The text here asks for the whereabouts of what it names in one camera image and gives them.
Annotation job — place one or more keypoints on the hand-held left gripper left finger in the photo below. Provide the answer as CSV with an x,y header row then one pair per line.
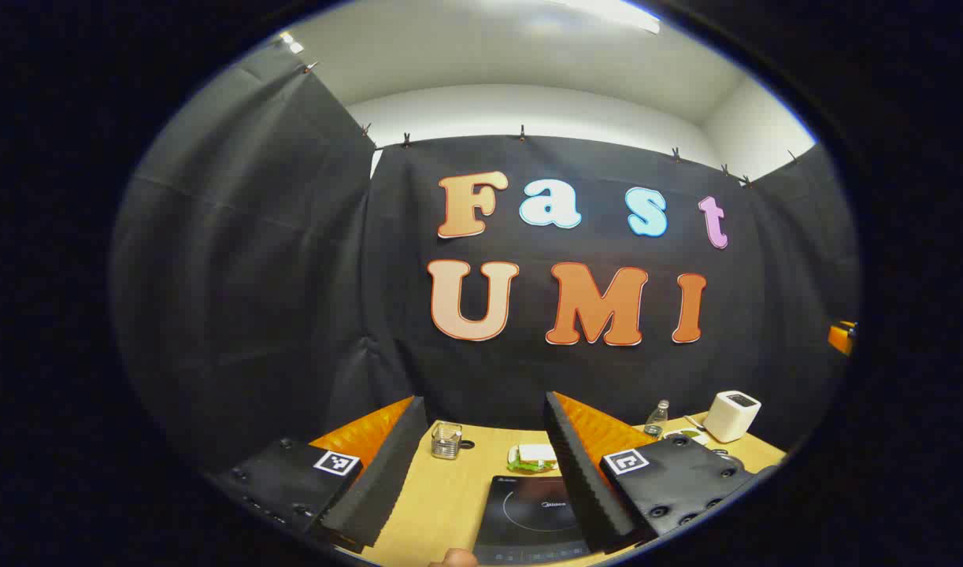
x,y
387,480

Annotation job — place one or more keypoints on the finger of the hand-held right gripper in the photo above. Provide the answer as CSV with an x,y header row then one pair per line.
x,y
839,339

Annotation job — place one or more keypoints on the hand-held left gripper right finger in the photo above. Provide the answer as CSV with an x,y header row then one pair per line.
x,y
579,480

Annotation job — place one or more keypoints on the black induction cooktop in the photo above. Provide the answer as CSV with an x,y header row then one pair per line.
x,y
520,512

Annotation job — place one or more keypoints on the toast sandwich with lettuce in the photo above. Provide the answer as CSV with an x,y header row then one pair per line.
x,y
536,453

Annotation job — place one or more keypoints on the clear plastic water bottle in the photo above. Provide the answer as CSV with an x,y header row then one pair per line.
x,y
656,421

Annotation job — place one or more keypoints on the white divided dish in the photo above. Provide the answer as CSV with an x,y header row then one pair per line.
x,y
690,435

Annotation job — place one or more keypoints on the white toaster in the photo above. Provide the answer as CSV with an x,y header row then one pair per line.
x,y
729,417

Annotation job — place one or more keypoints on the black backdrop cloth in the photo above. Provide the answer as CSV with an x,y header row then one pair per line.
x,y
292,276

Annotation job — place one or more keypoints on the ceiling light strip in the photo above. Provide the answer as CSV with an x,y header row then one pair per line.
x,y
615,12

